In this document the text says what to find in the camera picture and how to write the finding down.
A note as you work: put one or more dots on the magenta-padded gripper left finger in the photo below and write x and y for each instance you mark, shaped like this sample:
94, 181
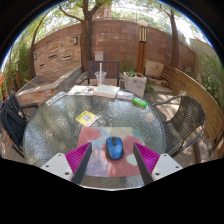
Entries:
78, 156

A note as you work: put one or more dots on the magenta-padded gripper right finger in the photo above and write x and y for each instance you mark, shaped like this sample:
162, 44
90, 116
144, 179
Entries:
148, 158

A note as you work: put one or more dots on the blue computer mouse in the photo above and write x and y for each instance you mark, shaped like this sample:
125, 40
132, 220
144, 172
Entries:
114, 149

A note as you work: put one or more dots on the floral print mouse pad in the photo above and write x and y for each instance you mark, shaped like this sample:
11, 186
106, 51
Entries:
96, 140

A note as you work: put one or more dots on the yellow card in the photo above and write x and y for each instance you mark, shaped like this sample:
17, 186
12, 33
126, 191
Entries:
86, 118

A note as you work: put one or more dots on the green tube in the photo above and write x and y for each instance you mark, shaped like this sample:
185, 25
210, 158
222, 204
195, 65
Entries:
140, 102

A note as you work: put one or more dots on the dark wicker chair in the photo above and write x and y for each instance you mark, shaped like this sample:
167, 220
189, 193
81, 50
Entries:
186, 116

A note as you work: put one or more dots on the white licence plate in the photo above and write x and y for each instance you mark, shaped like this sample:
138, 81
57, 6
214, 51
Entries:
55, 98

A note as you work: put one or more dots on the small thin book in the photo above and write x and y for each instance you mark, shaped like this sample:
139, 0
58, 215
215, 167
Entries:
125, 95

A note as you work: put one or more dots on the white book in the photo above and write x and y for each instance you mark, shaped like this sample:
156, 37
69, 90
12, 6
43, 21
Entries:
106, 91

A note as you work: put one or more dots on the black folding chair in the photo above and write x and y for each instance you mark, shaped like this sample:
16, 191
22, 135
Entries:
13, 121

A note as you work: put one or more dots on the white planter box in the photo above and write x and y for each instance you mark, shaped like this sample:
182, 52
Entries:
135, 85

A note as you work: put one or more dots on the clear plastic cup with straw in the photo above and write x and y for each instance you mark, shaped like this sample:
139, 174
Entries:
100, 78

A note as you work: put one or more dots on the curved wooden bench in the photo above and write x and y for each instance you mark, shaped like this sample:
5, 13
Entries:
193, 86

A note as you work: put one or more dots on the beige stone slab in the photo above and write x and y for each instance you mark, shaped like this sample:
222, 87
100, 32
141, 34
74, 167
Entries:
154, 69

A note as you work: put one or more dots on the dark wooden slatted chair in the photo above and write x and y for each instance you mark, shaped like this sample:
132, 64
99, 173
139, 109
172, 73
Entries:
111, 68

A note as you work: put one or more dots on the thick tree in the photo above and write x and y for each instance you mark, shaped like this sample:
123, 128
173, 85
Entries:
87, 40

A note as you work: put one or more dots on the thin tree trunk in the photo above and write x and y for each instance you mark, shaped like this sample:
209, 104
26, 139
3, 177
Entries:
175, 40

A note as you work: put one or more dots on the white wall box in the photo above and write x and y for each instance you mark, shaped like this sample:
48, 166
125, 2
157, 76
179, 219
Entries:
99, 56

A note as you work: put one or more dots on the wall lamp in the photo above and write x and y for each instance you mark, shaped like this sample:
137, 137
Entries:
75, 40
35, 56

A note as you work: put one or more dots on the wooden garden lamp post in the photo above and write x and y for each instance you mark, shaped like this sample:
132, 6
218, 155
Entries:
142, 46

